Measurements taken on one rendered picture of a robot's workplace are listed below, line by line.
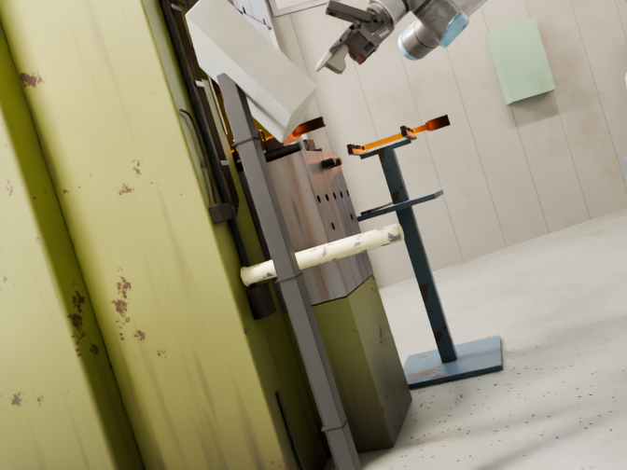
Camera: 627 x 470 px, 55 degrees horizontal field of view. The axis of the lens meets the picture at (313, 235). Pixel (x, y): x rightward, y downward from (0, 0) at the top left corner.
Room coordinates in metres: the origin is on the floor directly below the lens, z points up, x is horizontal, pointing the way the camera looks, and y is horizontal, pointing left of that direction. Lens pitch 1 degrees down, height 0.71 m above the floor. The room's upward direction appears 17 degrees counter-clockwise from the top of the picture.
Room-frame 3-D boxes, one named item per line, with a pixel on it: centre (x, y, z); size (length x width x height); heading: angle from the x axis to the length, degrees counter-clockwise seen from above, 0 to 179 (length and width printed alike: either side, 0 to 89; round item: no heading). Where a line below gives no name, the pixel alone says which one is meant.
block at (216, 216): (1.58, 0.21, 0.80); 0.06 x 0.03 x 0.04; 161
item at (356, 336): (2.03, 0.16, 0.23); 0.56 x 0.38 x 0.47; 71
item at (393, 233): (1.55, 0.00, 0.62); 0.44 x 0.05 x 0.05; 71
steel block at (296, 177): (2.03, 0.16, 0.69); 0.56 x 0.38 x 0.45; 71
